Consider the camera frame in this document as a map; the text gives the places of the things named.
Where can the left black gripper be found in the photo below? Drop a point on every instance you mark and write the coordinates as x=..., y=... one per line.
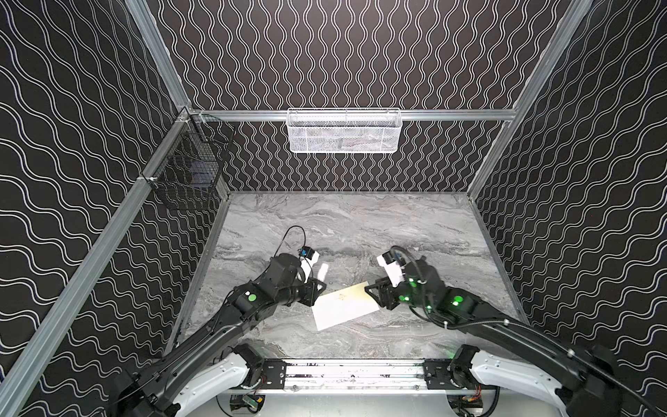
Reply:
x=310, y=290

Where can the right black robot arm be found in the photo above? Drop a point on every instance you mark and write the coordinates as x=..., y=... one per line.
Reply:
x=578, y=382

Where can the cream yellow envelope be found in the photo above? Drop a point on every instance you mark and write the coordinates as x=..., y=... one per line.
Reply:
x=343, y=305

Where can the white wire mesh basket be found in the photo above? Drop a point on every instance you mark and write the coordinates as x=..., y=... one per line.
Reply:
x=344, y=131

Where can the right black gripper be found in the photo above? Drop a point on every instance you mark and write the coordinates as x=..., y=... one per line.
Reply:
x=386, y=292

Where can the white glue stick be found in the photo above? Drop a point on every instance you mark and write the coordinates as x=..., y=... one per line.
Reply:
x=322, y=272

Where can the black wire basket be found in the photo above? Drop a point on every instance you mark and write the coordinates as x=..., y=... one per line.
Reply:
x=188, y=177

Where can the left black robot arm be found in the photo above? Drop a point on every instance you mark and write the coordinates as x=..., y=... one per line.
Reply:
x=210, y=361

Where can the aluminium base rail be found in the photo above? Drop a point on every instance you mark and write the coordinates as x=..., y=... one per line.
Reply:
x=337, y=376

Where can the black mounting plate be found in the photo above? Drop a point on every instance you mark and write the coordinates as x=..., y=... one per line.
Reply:
x=273, y=375
x=440, y=374

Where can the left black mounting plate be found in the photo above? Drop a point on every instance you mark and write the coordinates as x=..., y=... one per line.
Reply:
x=273, y=375

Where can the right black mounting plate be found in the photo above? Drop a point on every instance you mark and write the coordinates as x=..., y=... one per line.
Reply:
x=440, y=374

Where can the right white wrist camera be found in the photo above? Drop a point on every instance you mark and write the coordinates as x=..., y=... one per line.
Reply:
x=393, y=267

